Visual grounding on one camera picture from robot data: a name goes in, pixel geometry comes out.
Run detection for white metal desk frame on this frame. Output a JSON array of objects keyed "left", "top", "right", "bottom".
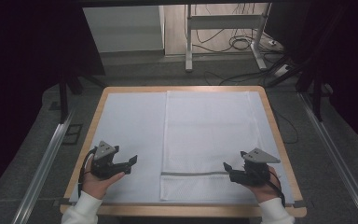
[{"left": 185, "top": 3, "right": 273, "bottom": 73}]

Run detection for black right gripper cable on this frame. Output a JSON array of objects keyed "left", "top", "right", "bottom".
[{"left": 265, "top": 176, "right": 287, "bottom": 208}]

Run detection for white cabinet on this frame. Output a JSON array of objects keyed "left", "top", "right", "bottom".
[{"left": 82, "top": 5, "right": 166, "bottom": 54}]

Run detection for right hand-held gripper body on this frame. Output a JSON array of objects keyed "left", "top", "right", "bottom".
[{"left": 229, "top": 147, "right": 282, "bottom": 188}]

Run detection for aluminium floor rail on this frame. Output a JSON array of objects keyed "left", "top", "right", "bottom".
[
  {"left": 10, "top": 108, "right": 76, "bottom": 224},
  {"left": 297, "top": 92, "right": 358, "bottom": 224}
]

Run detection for white mesh laundry bag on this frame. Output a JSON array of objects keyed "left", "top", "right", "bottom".
[{"left": 159, "top": 90, "right": 262, "bottom": 202}]

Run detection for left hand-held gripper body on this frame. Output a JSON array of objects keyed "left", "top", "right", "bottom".
[{"left": 90, "top": 140, "right": 119, "bottom": 181}]

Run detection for wooden table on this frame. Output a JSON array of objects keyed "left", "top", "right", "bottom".
[{"left": 59, "top": 85, "right": 308, "bottom": 218}]

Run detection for white power strip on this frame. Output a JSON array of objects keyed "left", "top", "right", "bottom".
[{"left": 273, "top": 63, "right": 294, "bottom": 77}]

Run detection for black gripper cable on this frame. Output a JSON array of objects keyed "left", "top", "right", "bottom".
[
  {"left": 77, "top": 147, "right": 98, "bottom": 199},
  {"left": 265, "top": 176, "right": 287, "bottom": 208}
]

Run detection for black curtain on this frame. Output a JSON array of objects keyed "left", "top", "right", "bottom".
[
  {"left": 265, "top": 0, "right": 358, "bottom": 157},
  {"left": 0, "top": 0, "right": 106, "bottom": 203}
]

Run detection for black floor cable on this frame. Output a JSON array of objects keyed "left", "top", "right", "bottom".
[
  {"left": 204, "top": 68, "right": 282, "bottom": 87},
  {"left": 271, "top": 105, "right": 299, "bottom": 145}
]

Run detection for person's right hand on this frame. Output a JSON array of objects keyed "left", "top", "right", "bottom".
[{"left": 245, "top": 166, "right": 282, "bottom": 204}]

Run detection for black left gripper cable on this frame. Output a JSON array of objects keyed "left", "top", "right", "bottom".
[{"left": 77, "top": 147, "right": 98, "bottom": 199}]

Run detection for white table mat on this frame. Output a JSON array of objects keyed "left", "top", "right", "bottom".
[{"left": 69, "top": 91, "right": 295, "bottom": 205}]

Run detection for bundle of black floor cables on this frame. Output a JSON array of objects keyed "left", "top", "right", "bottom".
[{"left": 195, "top": 3, "right": 282, "bottom": 54}]

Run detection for black metal stand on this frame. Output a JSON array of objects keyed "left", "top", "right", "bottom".
[
  {"left": 57, "top": 70, "right": 107, "bottom": 124},
  {"left": 265, "top": 55, "right": 328, "bottom": 122}
]

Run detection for black floor plate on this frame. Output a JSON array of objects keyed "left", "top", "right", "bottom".
[{"left": 62, "top": 123, "right": 84, "bottom": 146}]

